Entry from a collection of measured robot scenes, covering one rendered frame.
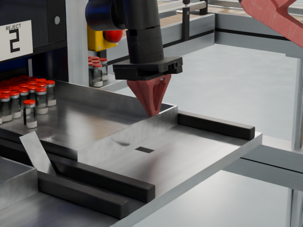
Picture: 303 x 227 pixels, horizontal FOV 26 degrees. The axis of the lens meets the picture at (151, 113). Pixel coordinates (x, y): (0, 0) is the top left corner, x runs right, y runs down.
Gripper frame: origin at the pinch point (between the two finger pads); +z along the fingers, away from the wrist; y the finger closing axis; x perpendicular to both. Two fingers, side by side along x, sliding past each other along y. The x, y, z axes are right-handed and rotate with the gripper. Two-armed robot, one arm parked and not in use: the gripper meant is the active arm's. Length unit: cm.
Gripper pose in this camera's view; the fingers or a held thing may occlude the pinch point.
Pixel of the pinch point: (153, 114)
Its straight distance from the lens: 109.9
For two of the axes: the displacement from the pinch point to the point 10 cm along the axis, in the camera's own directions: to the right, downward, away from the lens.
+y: -8.0, -0.4, 6.0
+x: -5.9, 2.5, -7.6
